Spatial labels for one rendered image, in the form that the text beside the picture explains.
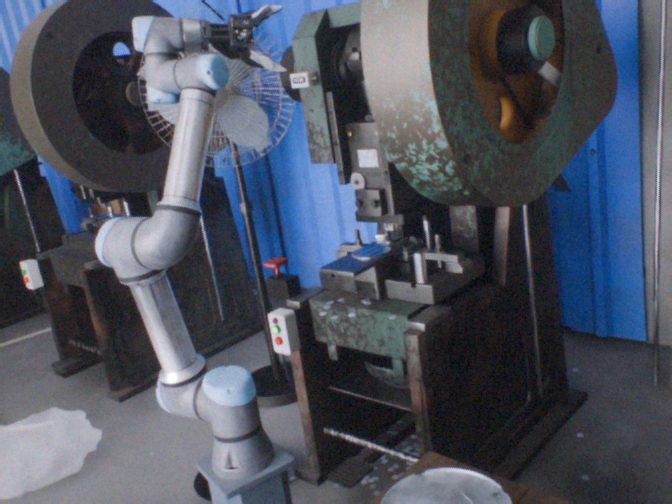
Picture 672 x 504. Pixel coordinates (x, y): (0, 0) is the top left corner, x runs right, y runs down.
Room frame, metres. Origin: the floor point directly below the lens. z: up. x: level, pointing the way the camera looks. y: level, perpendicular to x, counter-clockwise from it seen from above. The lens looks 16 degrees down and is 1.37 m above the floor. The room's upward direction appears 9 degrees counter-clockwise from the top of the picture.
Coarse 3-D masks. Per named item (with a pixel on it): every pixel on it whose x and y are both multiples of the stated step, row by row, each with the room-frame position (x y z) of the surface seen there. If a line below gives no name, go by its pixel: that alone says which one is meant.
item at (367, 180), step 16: (352, 128) 2.07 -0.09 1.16; (368, 128) 2.03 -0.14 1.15; (352, 144) 2.08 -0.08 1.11; (368, 144) 2.03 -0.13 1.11; (352, 160) 2.08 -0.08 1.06; (368, 160) 2.04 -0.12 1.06; (352, 176) 2.07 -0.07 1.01; (368, 176) 2.05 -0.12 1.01; (368, 192) 2.01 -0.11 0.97; (384, 192) 2.00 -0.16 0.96; (400, 192) 2.02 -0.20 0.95; (416, 192) 2.08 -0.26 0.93; (368, 208) 2.02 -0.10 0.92; (384, 208) 2.00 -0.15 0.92; (400, 208) 2.01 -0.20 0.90
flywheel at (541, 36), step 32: (480, 0) 1.79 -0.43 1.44; (512, 0) 1.91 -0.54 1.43; (480, 32) 1.77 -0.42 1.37; (512, 32) 1.72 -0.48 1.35; (544, 32) 1.73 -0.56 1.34; (480, 64) 1.77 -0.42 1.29; (512, 64) 1.74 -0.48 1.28; (544, 64) 1.78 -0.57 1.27; (480, 96) 1.77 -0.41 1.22; (544, 96) 2.00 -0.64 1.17; (512, 128) 1.88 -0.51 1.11
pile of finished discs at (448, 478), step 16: (400, 480) 1.43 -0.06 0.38; (416, 480) 1.43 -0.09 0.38; (432, 480) 1.42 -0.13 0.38; (448, 480) 1.41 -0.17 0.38; (464, 480) 1.40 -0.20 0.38; (480, 480) 1.39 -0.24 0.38; (384, 496) 1.38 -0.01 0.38; (400, 496) 1.38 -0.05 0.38; (416, 496) 1.37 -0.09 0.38; (432, 496) 1.35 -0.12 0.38; (448, 496) 1.35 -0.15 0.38; (464, 496) 1.34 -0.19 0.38; (480, 496) 1.34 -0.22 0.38; (496, 496) 1.34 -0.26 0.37
